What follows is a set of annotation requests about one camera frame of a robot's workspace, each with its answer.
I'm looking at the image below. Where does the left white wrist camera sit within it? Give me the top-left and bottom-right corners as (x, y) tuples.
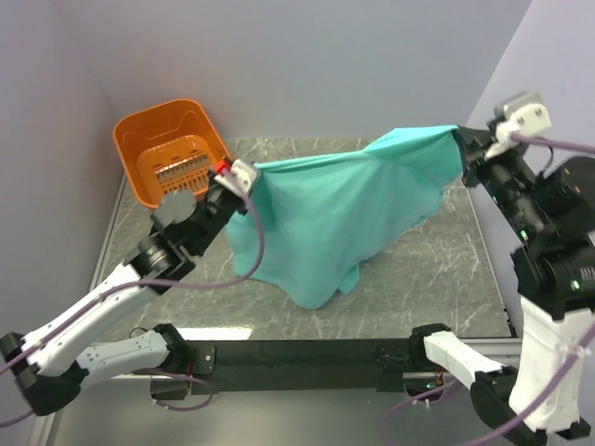
(214, 159), (261, 196)

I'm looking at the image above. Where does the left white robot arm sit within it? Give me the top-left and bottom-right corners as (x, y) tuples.
(1, 176), (253, 416)

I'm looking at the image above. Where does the purple cable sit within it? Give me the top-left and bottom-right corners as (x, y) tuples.
(0, 178), (267, 428)
(378, 132), (595, 446)

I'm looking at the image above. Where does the orange plastic basket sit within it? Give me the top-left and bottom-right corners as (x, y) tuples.
(112, 98), (231, 211)

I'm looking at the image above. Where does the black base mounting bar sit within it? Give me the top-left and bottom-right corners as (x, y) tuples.
(157, 338), (440, 392)

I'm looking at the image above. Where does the aluminium frame rail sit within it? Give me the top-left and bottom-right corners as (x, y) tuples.
(88, 173), (126, 292)

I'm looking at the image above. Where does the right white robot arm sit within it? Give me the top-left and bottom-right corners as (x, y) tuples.
(407, 127), (594, 445)

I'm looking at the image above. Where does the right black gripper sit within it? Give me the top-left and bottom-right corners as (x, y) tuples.
(450, 120), (545, 232)

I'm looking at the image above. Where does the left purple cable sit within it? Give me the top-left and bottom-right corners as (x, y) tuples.
(0, 178), (267, 428)

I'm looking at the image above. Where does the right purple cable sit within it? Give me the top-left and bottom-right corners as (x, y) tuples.
(378, 132), (595, 446)

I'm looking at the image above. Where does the teal t-shirt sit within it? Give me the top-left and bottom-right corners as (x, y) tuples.
(225, 125), (462, 309)

